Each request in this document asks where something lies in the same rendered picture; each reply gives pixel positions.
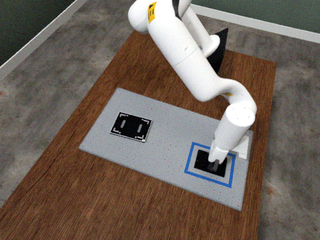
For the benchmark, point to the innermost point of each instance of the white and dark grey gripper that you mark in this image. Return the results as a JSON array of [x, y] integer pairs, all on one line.
[[216, 156]]

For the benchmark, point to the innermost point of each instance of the blue tape rectangle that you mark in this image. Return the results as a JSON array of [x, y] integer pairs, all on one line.
[[229, 185]]

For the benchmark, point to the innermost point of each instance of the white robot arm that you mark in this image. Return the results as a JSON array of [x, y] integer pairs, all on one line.
[[185, 43]]

